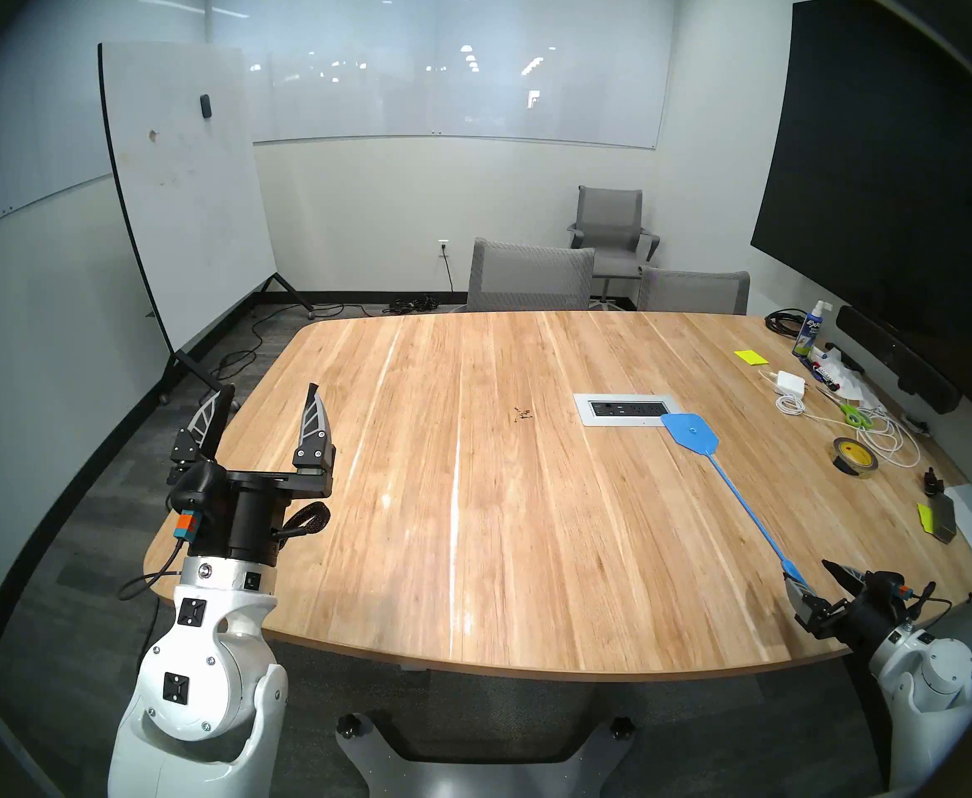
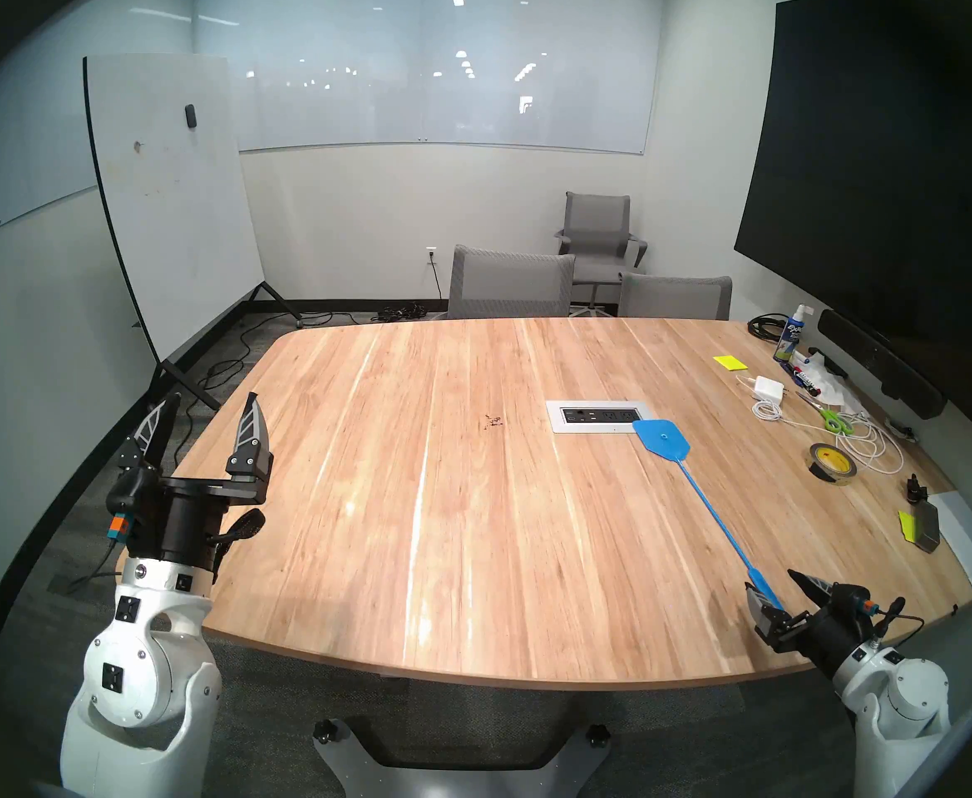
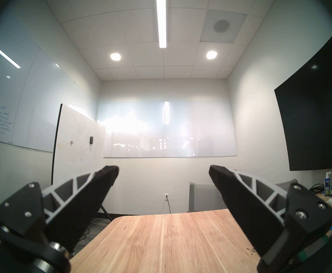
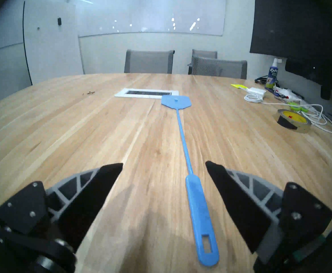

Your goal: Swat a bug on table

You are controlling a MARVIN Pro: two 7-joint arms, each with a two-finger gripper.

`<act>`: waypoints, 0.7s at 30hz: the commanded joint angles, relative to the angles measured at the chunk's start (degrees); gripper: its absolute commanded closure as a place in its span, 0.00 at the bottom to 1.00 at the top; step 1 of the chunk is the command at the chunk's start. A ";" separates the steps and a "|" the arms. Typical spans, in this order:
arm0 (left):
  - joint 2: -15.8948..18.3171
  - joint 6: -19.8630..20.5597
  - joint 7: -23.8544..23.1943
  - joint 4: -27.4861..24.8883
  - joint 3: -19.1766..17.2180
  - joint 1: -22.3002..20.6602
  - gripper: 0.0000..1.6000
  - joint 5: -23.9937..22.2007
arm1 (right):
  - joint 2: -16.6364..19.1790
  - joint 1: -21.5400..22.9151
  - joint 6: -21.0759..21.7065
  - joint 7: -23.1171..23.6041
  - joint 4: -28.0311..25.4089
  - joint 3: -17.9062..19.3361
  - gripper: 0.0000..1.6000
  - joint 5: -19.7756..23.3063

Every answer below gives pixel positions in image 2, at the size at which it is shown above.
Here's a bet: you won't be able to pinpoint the wide glass wall whiteboard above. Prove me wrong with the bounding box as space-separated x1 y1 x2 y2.
193 0 666 155

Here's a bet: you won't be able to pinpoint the grey mesh office chair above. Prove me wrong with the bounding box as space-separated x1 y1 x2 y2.
617 273 734 321
448 244 577 320

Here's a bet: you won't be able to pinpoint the green handled scissors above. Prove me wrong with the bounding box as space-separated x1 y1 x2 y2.
795 392 856 436

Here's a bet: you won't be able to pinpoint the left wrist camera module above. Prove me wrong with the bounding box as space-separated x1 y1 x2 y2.
104 464 161 548

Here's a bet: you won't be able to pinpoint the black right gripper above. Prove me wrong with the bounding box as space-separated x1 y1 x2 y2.
744 569 879 681

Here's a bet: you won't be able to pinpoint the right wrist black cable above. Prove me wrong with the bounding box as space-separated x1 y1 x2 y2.
873 597 926 641

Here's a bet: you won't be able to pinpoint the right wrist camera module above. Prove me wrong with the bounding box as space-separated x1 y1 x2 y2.
835 583 879 621

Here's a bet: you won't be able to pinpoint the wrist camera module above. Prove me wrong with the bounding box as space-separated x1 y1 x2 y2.
835 583 879 621
104 464 161 548

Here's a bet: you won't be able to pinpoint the left wrist black sleeved cable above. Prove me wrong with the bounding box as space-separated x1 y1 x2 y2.
203 505 267 583

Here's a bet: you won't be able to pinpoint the large black TV screen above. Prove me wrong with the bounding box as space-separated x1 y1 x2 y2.
734 0 972 406

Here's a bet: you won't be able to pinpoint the blue plastic fly swatter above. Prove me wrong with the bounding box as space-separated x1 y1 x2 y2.
632 418 785 613

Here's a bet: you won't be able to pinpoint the whiteboard cleaner spray bottle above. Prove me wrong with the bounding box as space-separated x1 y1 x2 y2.
774 304 815 363

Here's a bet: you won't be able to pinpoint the crumpled white tissue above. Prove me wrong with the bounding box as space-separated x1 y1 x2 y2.
794 347 869 415

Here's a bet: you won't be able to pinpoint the wall whiteboard with blue writing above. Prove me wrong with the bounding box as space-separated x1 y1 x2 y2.
0 0 196 257

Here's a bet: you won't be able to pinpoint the white charging cable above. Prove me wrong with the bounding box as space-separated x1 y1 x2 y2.
735 376 907 475

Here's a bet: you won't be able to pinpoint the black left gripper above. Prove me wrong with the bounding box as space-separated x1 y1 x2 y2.
115 388 274 571

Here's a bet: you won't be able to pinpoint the silver table power outlet box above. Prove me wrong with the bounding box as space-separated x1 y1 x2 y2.
546 400 653 435

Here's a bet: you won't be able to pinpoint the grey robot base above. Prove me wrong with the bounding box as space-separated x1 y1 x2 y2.
313 717 612 798

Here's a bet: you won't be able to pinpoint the black and yellow tape roll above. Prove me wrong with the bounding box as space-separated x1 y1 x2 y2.
809 442 858 485

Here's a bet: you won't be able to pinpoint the rolling white whiteboard black stand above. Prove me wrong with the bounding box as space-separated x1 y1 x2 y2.
83 54 304 411

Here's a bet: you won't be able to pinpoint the black video sound bar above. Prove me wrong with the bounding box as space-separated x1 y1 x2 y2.
817 308 948 421

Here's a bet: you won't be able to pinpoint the grey office chair with armrests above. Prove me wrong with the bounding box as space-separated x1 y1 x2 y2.
554 191 649 311

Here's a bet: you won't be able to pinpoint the thin black floor cable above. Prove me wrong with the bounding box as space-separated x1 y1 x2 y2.
178 310 370 406

